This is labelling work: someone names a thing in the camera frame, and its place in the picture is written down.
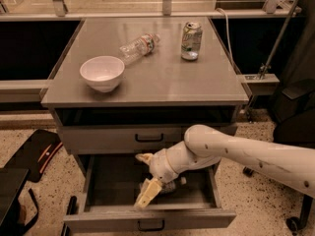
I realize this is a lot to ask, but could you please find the black office chair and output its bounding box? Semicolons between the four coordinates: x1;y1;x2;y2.
242;0;315;236

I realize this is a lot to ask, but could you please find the clear crushed water bottle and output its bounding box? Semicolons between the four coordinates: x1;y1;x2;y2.
119;33;160;65

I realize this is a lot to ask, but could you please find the green soda can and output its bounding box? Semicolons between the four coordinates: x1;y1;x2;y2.
181;22;203;61

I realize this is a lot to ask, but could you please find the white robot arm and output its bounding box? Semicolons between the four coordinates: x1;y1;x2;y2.
135;125;315;208

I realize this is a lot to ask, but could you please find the black box with strap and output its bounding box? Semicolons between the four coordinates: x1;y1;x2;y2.
0;168;38;236

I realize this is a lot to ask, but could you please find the black orange bag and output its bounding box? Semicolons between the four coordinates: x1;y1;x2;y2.
5;130;63;183

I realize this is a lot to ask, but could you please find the white cable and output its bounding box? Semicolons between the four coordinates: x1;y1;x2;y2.
215;7;234;67

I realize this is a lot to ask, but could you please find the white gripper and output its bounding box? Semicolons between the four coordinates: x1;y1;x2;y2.
134;148;178;208

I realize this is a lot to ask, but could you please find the metal rail frame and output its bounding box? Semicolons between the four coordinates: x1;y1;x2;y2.
0;0;301;21

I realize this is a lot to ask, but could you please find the grey drawer cabinet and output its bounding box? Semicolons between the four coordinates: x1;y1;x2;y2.
40;16;250;179

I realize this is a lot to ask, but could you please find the open grey drawer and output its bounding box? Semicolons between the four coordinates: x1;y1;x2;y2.
65;154;236;233

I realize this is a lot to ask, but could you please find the closed grey drawer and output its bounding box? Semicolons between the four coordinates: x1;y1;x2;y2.
57;123;238;155

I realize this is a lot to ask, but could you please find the white ceramic bowl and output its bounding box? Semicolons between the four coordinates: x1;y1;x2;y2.
80;56;125;92

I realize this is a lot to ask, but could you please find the blue labelled plastic bottle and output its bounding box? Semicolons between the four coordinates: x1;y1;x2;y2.
139;176;187;200

